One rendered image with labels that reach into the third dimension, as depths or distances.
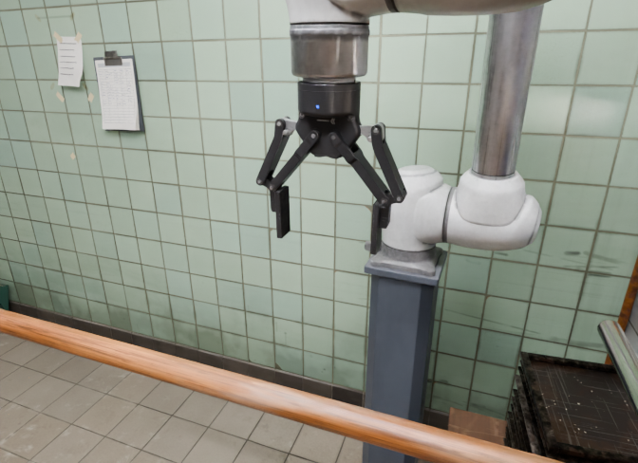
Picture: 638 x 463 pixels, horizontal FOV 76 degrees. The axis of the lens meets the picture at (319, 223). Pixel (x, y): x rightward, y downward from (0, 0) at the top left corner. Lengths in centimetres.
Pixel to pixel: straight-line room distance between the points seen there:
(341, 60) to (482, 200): 67
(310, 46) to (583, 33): 117
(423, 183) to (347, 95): 65
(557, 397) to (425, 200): 52
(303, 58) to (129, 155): 176
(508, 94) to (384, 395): 94
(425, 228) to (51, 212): 214
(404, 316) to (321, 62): 89
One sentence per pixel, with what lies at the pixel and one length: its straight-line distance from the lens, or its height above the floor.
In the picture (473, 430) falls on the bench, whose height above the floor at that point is 58.
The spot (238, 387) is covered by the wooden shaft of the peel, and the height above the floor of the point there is 120.
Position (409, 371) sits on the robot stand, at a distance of 134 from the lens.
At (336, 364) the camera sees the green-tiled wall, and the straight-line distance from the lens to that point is 205.
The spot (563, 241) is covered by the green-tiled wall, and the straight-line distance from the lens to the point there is 165.
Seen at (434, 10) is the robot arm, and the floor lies 157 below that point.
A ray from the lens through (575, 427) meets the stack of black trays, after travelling 102.
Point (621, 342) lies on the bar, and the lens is 71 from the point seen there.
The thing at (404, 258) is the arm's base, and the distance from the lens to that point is 116.
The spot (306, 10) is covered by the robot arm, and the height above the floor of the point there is 158.
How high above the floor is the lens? 152
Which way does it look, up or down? 20 degrees down
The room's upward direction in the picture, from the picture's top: straight up
